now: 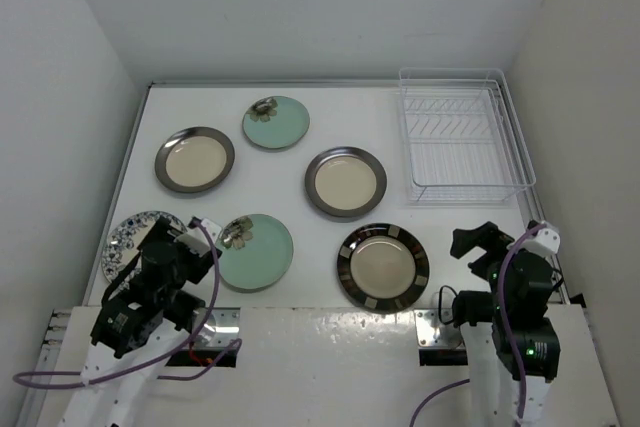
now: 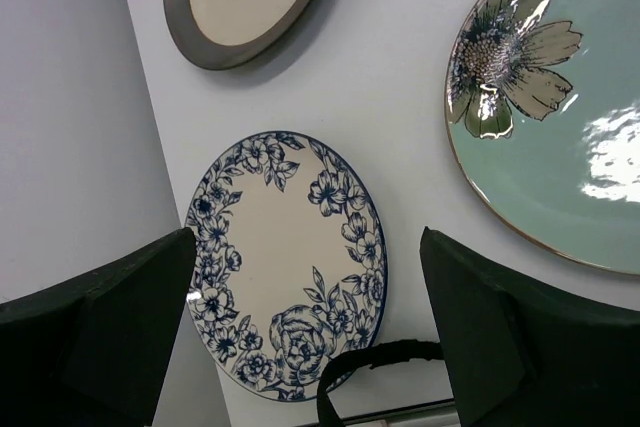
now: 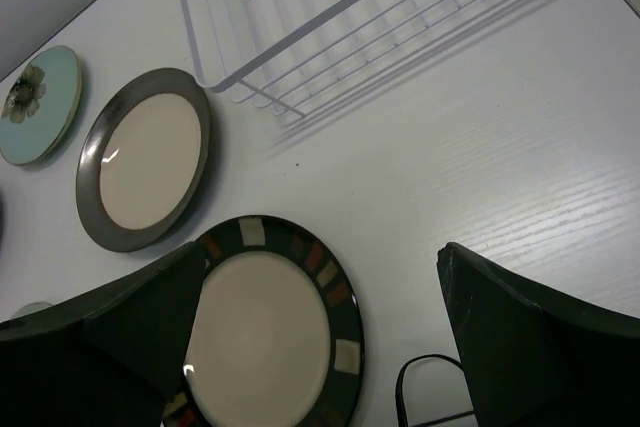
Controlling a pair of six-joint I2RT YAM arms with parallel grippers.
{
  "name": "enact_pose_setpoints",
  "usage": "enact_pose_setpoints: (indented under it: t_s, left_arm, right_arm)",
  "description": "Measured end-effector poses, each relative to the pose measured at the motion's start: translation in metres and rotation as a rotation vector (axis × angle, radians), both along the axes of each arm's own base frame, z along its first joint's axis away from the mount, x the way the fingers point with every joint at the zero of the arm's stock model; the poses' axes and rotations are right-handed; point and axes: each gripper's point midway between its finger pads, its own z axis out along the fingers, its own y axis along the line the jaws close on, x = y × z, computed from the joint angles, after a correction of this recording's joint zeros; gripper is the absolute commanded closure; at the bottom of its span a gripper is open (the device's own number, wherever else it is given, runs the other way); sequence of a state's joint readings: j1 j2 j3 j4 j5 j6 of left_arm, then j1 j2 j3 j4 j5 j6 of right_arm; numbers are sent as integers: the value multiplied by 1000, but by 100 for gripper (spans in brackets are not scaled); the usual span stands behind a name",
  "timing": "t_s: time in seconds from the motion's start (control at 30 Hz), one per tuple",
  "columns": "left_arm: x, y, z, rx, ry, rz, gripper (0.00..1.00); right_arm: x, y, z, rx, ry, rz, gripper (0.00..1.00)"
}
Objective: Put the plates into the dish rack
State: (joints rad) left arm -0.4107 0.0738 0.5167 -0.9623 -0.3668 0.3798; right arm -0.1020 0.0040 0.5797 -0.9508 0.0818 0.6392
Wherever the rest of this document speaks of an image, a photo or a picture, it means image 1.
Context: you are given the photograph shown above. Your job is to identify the grey rim cream plate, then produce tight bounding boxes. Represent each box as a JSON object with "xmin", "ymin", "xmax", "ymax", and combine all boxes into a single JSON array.
[
  {"xmin": 154, "ymin": 126, "xmax": 235, "ymax": 194},
  {"xmin": 304, "ymin": 146, "xmax": 387, "ymax": 219}
]

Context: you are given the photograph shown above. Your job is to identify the centre grey rim cream plate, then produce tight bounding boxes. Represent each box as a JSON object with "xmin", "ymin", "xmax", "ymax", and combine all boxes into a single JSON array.
[{"xmin": 304, "ymin": 146, "xmax": 387, "ymax": 219}]

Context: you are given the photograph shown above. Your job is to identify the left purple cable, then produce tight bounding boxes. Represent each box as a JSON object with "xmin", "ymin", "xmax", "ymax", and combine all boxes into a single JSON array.
[{"xmin": 12, "ymin": 219, "xmax": 244, "ymax": 389}]

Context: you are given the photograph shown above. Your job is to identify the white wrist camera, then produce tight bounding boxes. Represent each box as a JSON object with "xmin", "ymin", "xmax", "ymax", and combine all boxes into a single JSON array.
[
  {"xmin": 176, "ymin": 217, "xmax": 222, "ymax": 257},
  {"xmin": 522, "ymin": 220, "xmax": 561, "ymax": 258}
]

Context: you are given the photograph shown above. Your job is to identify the blue floral white plate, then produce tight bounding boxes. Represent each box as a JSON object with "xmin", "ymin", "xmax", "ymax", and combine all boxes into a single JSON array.
[{"xmin": 100, "ymin": 211, "xmax": 187, "ymax": 282}]

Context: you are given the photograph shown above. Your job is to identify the black patterned rim plate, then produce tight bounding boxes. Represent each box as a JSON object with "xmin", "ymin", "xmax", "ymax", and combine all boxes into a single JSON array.
[{"xmin": 336, "ymin": 223, "xmax": 430, "ymax": 314}]

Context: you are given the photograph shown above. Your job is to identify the metal base plate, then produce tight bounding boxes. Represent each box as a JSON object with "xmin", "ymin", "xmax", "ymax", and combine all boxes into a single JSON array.
[
  {"xmin": 414, "ymin": 308, "xmax": 463, "ymax": 350},
  {"xmin": 194, "ymin": 308, "xmax": 241, "ymax": 351}
]

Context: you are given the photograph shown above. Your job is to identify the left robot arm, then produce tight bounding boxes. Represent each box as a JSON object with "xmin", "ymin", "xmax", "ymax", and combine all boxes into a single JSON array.
[{"xmin": 59, "ymin": 217, "xmax": 222, "ymax": 426}]

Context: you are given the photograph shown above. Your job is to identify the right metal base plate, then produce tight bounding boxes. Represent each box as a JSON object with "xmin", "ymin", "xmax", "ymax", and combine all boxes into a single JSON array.
[{"xmin": 414, "ymin": 308, "xmax": 463, "ymax": 350}]

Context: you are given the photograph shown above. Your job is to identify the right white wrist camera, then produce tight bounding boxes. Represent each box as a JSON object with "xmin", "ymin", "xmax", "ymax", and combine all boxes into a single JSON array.
[{"xmin": 522, "ymin": 220, "xmax": 561, "ymax": 258}]

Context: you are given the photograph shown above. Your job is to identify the small teal flower plate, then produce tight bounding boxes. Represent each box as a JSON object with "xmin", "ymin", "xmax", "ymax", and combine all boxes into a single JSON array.
[{"xmin": 242, "ymin": 96, "xmax": 310, "ymax": 150}]

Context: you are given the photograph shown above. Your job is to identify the purple cable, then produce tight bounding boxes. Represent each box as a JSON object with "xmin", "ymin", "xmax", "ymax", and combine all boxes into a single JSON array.
[
  {"xmin": 12, "ymin": 219, "xmax": 244, "ymax": 389},
  {"xmin": 409, "ymin": 226, "xmax": 544, "ymax": 427}
]

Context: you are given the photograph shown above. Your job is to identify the large teal flower plate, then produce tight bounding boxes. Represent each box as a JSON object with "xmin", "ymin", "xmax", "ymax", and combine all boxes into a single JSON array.
[{"xmin": 216, "ymin": 214, "xmax": 294, "ymax": 291}]

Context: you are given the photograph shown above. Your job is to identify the left grey rim cream plate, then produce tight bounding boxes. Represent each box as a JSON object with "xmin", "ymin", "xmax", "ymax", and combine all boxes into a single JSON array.
[{"xmin": 154, "ymin": 126, "xmax": 235, "ymax": 194}]

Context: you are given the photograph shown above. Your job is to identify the white wire dish rack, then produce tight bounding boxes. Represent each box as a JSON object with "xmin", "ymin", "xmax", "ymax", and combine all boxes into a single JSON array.
[{"xmin": 398, "ymin": 67, "xmax": 536, "ymax": 205}]

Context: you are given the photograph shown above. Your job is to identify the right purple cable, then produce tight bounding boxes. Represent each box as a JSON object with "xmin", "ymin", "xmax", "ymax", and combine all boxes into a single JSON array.
[{"xmin": 409, "ymin": 226, "xmax": 544, "ymax": 427}]

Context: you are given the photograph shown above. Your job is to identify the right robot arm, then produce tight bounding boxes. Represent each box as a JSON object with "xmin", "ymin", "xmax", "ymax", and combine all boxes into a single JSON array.
[{"xmin": 450, "ymin": 221, "xmax": 562, "ymax": 426}]

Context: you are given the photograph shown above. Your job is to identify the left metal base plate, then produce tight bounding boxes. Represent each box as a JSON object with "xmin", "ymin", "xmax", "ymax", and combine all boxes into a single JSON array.
[{"xmin": 194, "ymin": 308, "xmax": 241, "ymax": 351}]

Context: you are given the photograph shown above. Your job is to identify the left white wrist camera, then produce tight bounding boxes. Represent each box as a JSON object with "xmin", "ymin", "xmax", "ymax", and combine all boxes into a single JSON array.
[{"xmin": 176, "ymin": 217, "xmax": 222, "ymax": 257}]

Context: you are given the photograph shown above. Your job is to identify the white front cover board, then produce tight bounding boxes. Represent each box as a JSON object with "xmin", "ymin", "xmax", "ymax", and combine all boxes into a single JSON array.
[{"xmin": 55, "ymin": 305, "xmax": 621, "ymax": 426}]

